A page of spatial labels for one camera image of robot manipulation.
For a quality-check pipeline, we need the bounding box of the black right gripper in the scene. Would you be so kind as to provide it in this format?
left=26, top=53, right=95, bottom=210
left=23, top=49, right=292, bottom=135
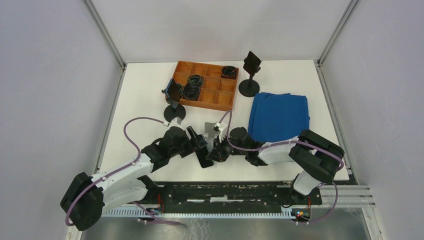
left=206, top=134, right=247, bottom=163

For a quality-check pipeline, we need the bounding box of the black phone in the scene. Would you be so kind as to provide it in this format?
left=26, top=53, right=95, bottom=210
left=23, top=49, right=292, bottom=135
left=164, top=78, right=183, bottom=105
left=243, top=51, right=262, bottom=76
left=195, top=146, right=215, bottom=169

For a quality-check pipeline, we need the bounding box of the silver metal phone stand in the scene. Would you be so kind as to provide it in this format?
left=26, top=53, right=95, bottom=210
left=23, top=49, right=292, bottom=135
left=204, top=122, right=219, bottom=139

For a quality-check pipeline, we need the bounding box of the black phone stand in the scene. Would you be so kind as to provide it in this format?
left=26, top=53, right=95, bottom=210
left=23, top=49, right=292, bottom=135
left=161, top=89, right=187, bottom=122
left=238, top=75, right=260, bottom=98

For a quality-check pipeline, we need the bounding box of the blue cloth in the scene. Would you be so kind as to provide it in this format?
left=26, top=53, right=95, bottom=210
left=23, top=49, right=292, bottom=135
left=247, top=92, right=310, bottom=142

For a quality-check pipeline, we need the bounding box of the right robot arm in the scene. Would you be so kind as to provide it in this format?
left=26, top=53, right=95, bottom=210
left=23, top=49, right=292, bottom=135
left=205, top=127, right=345, bottom=204

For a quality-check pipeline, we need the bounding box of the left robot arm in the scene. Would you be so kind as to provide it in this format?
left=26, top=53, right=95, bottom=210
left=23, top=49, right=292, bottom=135
left=60, top=126, right=208, bottom=231

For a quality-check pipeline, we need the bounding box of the rolled tie front centre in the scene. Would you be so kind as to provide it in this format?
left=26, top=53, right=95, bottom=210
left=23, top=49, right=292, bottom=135
left=182, top=84, right=201, bottom=101

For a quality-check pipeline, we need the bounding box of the rolled tie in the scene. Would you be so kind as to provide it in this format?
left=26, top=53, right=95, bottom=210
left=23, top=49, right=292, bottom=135
left=187, top=74, right=204, bottom=87
left=221, top=65, right=238, bottom=80
left=182, top=84, right=201, bottom=101

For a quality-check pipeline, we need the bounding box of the wooden compartment tray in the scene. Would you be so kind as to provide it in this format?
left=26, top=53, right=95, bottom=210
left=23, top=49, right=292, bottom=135
left=172, top=60, right=239, bottom=112

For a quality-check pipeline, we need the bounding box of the rolled tie centre top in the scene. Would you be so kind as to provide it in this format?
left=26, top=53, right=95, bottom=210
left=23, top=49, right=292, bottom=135
left=187, top=74, right=204, bottom=87

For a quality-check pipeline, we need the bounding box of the rolled tie back right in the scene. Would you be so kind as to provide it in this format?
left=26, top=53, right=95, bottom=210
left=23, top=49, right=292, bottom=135
left=221, top=65, right=238, bottom=80

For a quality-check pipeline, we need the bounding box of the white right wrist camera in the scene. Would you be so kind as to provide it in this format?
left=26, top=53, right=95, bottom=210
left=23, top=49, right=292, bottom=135
left=212, top=121, right=228, bottom=141

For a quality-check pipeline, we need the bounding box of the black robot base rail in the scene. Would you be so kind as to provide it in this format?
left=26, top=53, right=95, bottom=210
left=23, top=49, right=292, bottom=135
left=137, top=181, right=323, bottom=214

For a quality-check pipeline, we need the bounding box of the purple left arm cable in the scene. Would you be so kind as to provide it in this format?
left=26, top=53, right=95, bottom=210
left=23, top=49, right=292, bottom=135
left=64, top=116, right=167, bottom=227

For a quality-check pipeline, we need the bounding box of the white toothed cable duct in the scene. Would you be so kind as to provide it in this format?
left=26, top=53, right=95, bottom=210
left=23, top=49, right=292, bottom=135
left=102, top=205, right=295, bottom=220

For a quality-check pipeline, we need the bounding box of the aluminium frame post left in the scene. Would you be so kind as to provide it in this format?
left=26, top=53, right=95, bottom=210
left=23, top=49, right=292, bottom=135
left=82, top=0, right=127, bottom=70

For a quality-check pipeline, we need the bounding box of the aluminium frame post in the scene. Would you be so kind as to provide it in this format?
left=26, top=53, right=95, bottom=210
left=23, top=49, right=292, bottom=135
left=82, top=0, right=127, bottom=70
left=316, top=0, right=360, bottom=66

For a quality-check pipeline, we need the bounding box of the aluminium frame post right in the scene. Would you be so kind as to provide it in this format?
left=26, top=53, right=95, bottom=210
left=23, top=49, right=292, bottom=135
left=316, top=0, right=360, bottom=66

